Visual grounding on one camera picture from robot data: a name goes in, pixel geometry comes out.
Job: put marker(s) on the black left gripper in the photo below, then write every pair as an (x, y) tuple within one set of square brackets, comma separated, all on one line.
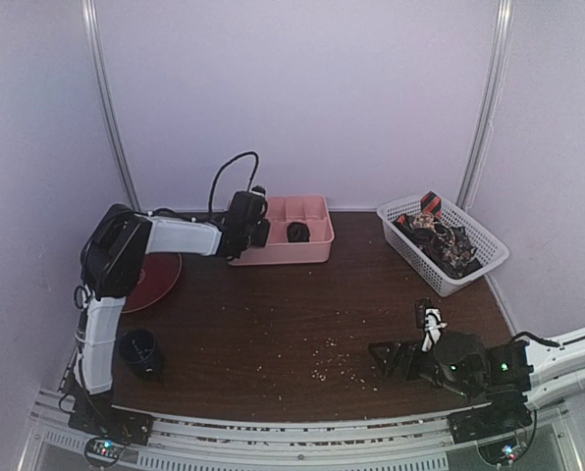
[(261, 240)]

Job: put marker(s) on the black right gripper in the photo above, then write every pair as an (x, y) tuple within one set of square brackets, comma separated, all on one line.
[(415, 358)]

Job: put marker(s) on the pink divided organizer box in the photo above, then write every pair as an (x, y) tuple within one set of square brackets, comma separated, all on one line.
[(282, 210)]

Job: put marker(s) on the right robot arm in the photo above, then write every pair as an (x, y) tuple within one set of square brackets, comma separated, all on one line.
[(510, 381)]

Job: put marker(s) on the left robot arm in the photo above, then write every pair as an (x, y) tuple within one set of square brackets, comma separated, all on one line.
[(111, 262)]

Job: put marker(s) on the dark patterned ties pile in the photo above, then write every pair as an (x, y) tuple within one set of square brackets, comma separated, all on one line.
[(450, 248)]

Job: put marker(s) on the rolled black tie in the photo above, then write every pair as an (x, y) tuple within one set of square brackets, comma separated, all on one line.
[(298, 232)]

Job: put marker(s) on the red round plate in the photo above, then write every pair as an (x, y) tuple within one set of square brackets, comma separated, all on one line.
[(158, 275)]

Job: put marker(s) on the white plastic mesh basket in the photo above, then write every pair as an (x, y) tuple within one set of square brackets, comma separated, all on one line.
[(491, 252)]

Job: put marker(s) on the right circuit board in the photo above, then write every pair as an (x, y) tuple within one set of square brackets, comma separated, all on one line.
[(505, 453)]

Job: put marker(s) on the circuit board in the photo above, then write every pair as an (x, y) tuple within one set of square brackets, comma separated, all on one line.
[(100, 451), (505, 453)]

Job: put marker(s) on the red black striped tie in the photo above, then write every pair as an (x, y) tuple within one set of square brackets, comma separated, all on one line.
[(431, 204)]

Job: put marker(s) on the dark blue cup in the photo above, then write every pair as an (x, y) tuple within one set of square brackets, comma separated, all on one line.
[(142, 354)]

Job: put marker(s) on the left circuit board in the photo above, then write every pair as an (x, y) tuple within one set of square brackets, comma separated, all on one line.
[(100, 451)]

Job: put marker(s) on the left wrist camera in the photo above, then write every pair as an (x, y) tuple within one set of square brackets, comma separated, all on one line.
[(259, 190)]

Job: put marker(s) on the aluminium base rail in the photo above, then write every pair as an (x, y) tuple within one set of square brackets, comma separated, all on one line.
[(416, 442)]

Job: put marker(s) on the right aluminium corner post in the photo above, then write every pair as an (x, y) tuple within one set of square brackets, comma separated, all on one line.
[(477, 154)]

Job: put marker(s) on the aluminium corner post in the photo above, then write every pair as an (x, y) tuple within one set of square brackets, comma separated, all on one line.
[(93, 36), (477, 154)]

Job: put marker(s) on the left aluminium corner post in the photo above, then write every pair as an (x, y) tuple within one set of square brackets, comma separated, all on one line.
[(93, 36)]

